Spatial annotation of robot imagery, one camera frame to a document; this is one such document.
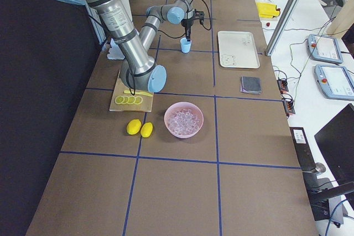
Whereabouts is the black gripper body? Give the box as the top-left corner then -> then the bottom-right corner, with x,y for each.
181,9 -> 205,29

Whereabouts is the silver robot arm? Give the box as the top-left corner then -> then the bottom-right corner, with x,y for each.
57,0 -> 204,93

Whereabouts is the light blue plastic cup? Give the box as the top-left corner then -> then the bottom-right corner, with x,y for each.
180,38 -> 191,54

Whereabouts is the pink bowl of ice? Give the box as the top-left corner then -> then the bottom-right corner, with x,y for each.
164,102 -> 204,139

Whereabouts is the cream bear serving tray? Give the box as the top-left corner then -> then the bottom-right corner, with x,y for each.
217,31 -> 260,69

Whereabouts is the folded grey cloth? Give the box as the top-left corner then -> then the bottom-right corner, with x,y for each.
240,76 -> 262,94

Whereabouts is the wooden cutting board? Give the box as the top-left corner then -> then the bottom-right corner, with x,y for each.
109,77 -> 154,112

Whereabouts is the yellow cloth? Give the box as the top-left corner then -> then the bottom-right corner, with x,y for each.
256,2 -> 280,18

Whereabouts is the yellow plastic knife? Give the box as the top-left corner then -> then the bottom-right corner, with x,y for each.
123,90 -> 153,97

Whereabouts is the lower yellow lemon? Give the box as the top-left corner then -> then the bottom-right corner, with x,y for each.
140,122 -> 153,138

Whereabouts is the yellow lemon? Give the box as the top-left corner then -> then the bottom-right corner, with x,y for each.
126,119 -> 142,135
140,122 -> 153,138

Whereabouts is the upper yellow lemon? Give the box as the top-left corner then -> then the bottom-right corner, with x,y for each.
126,119 -> 142,135

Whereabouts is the far teach pendant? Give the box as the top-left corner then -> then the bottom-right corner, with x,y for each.
308,34 -> 343,64

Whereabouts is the teach pendant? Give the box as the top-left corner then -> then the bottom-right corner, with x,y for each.
308,34 -> 343,64
314,64 -> 353,101

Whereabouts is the near teach pendant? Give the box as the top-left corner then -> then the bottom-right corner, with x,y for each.
314,64 -> 353,101

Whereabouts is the black monitor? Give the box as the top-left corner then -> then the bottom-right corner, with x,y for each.
315,103 -> 354,185

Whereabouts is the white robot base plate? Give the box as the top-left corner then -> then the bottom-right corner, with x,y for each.
107,38 -> 125,60

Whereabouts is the aluminium frame post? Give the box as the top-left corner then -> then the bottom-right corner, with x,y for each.
265,0 -> 299,56

